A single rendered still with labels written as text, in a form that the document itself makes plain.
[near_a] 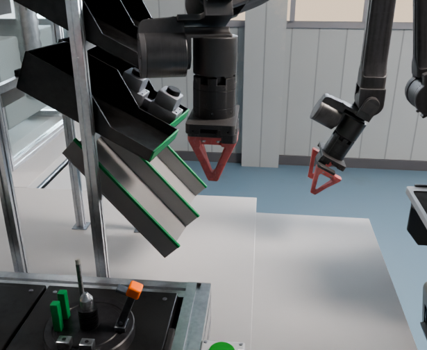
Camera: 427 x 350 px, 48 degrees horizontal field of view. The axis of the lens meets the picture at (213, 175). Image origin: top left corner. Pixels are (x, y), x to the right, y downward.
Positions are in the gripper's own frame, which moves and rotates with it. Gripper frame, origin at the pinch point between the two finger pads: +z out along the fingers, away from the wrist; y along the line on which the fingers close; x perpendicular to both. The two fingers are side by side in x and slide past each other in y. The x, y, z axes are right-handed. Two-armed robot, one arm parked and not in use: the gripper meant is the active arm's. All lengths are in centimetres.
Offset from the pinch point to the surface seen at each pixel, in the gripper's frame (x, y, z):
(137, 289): -10.5, 6.2, 16.3
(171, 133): -11.0, -27.3, 3.5
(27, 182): -67, -73, 38
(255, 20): 1, -303, 10
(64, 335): -21.6, 8.2, 24.4
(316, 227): 24, -53, 37
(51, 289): -29.6, -5.3, 26.6
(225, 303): 1.3, -18.3, 37.2
